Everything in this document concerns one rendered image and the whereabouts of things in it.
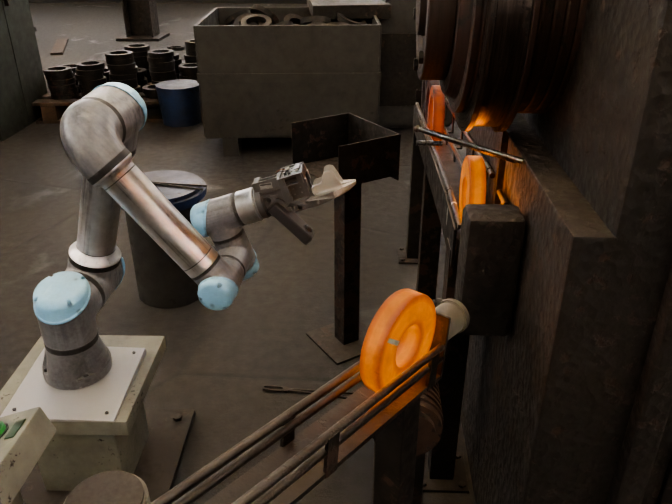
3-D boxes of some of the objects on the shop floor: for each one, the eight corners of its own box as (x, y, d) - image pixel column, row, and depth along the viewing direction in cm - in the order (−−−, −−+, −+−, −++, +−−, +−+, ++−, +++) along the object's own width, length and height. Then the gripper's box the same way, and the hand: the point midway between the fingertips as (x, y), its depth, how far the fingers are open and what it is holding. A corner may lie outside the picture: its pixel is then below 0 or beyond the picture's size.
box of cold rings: (369, 117, 453) (372, -2, 417) (378, 156, 379) (383, 15, 343) (223, 118, 451) (213, -1, 415) (204, 157, 378) (190, 16, 341)
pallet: (224, 93, 516) (220, 36, 496) (211, 121, 445) (205, 56, 424) (74, 95, 512) (63, 37, 492) (36, 123, 441) (21, 58, 421)
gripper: (248, 189, 132) (346, 160, 128) (255, 174, 140) (347, 146, 136) (262, 225, 136) (358, 198, 132) (269, 208, 144) (359, 182, 140)
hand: (351, 186), depth 135 cm, fingers closed
